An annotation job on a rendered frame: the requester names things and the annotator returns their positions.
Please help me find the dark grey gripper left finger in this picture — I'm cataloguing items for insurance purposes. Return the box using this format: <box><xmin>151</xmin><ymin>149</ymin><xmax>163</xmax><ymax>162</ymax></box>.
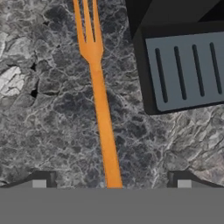
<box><xmin>0</xmin><ymin>171</ymin><xmax>58</xmax><ymax>189</ymax></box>

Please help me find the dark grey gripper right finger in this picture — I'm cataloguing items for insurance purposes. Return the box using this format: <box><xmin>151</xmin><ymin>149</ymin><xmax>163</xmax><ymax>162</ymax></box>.
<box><xmin>167</xmin><ymin>170</ymin><xmax>224</xmax><ymax>189</ymax></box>

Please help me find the orange fork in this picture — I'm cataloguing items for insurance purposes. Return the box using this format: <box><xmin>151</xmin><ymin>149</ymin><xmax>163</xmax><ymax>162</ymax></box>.
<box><xmin>72</xmin><ymin>0</ymin><xmax>123</xmax><ymax>189</ymax></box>

